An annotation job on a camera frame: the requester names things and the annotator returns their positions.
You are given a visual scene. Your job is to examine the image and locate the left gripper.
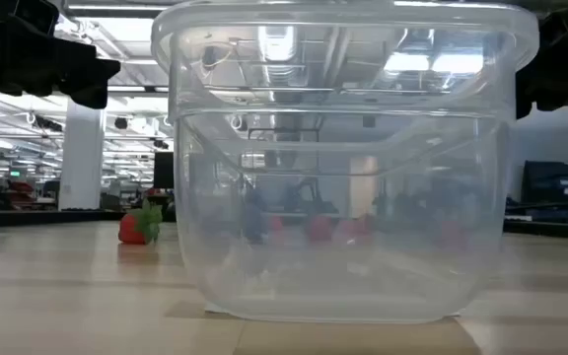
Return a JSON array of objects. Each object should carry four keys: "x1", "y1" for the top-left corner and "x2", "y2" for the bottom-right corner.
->
[{"x1": 0, "y1": 0, "x2": 121, "y2": 110}]

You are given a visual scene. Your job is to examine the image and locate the red strawberry green leaves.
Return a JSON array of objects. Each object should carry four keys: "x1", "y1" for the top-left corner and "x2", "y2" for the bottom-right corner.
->
[
  {"x1": 117, "y1": 198, "x2": 164, "y2": 246},
  {"x1": 337, "y1": 216, "x2": 377, "y2": 243},
  {"x1": 306, "y1": 214, "x2": 334, "y2": 244}
]

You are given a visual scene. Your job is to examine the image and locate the clear plastic tupperware container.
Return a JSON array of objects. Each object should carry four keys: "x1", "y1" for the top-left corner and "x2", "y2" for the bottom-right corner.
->
[{"x1": 150, "y1": 0, "x2": 540, "y2": 325}]

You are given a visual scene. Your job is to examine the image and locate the white building pillar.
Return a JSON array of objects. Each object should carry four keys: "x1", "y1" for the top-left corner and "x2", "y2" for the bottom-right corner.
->
[{"x1": 58, "y1": 98, "x2": 107, "y2": 212}]

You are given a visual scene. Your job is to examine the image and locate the black equipment cabinet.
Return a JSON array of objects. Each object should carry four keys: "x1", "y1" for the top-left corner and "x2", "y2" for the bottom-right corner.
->
[{"x1": 519, "y1": 159, "x2": 568, "y2": 226}]

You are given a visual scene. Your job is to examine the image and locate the black background screen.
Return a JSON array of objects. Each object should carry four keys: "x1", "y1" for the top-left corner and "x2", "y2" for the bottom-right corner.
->
[{"x1": 153, "y1": 151, "x2": 176, "y2": 190}]

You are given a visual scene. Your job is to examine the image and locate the black ceiling device yellow cable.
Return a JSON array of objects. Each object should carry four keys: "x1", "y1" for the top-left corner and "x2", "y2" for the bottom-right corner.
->
[{"x1": 199, "y1": 43, "x2": 236, "y2": 70}]

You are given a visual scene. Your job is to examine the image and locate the black aluminium table frame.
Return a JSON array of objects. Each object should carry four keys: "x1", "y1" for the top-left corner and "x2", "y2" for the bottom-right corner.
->
[{"x1": 0, "y1": 209, "x2": 568, "y2": 243}]

